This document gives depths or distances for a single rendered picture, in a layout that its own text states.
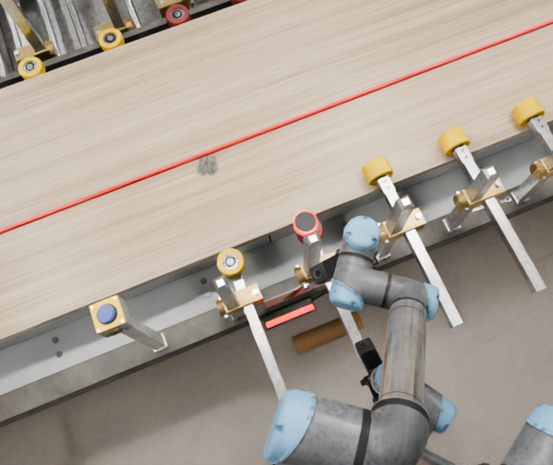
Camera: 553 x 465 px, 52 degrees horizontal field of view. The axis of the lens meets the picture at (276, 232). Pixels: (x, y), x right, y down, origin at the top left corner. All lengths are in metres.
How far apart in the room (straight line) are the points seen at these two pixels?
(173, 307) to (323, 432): 1.14
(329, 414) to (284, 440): 0.08
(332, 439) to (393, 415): 0.11
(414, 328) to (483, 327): 1.54
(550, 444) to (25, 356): 1.60
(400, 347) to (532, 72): 1.22
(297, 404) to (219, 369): 1.63
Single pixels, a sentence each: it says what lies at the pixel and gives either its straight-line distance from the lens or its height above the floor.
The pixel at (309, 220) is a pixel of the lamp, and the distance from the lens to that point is 1.41.
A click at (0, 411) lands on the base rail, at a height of 0.70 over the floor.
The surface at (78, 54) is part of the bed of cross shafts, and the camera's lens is 2.18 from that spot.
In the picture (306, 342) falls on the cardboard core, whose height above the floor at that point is 0.08.
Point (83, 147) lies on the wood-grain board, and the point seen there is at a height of 0.90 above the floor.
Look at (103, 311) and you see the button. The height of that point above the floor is 1.23.
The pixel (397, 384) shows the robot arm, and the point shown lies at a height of 1.50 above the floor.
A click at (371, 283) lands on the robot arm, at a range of 1.19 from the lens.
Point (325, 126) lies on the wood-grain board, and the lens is 1.82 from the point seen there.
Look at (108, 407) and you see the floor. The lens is 2.62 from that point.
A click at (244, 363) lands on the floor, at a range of 2.52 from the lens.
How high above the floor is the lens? 2.49
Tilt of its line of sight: 72 degrees down
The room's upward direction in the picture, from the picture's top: 7 degrees counter-clockwise
